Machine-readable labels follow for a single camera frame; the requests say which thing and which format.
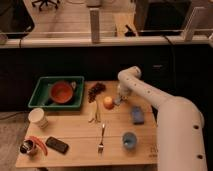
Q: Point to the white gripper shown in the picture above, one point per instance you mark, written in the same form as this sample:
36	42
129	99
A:
123	92

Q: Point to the orange fruit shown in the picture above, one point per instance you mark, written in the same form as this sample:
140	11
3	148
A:
108	102

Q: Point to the peeled banana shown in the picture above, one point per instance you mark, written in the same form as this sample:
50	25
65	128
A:
94	114

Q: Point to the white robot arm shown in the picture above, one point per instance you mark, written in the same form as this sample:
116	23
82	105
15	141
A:
180	141

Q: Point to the blue sponge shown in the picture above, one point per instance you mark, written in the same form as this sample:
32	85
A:
137	115

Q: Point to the blue cup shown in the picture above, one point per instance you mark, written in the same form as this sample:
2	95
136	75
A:
129	140

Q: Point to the small object in bin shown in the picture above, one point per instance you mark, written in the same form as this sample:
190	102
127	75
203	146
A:
73	85

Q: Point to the silver fork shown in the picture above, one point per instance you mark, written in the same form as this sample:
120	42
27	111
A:
101	145

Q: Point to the orange bowl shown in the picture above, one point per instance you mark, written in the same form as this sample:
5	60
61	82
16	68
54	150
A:
61	92

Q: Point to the green plastic bin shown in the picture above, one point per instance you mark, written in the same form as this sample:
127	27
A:
41	98

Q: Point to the black monitor right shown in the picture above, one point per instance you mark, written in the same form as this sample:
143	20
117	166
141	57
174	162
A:
160	17

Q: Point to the black monitor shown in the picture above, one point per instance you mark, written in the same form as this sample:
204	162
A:
160	17
15	20

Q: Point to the black phone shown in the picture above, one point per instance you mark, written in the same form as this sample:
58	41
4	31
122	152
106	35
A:
57	145

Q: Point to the white paper cup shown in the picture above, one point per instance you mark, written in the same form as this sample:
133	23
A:
37	116

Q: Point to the red chili pepper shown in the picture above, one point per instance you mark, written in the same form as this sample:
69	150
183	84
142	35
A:
39	143

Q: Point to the small metal cup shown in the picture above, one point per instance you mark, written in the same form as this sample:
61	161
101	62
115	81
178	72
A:
28	147

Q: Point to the black office chair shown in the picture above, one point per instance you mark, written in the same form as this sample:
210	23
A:
46	2

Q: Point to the black monitor left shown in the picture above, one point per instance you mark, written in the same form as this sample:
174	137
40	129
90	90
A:
15	20

